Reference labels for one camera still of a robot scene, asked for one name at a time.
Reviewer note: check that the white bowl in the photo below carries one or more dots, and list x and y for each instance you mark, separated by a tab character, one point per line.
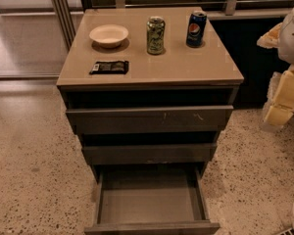
109	35

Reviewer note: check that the blue Pepsi can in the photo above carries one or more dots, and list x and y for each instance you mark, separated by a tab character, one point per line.
195	30

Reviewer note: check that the open bottom drawer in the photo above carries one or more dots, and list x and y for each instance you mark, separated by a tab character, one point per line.
151	199

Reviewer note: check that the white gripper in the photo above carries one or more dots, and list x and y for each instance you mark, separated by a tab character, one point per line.
293	38

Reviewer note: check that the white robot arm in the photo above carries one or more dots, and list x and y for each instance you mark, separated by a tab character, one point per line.
279	107

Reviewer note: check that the green soda can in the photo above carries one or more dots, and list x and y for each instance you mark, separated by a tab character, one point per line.
155	35

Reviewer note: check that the grey drawer cabinet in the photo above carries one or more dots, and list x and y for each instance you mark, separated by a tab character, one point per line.
179	77

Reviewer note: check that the top drawer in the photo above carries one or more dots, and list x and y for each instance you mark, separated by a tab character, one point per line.
149	120

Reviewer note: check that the black snack packet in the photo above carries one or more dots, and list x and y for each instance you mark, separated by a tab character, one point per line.
113	67

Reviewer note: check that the middle drawer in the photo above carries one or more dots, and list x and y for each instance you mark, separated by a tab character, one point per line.
149	154

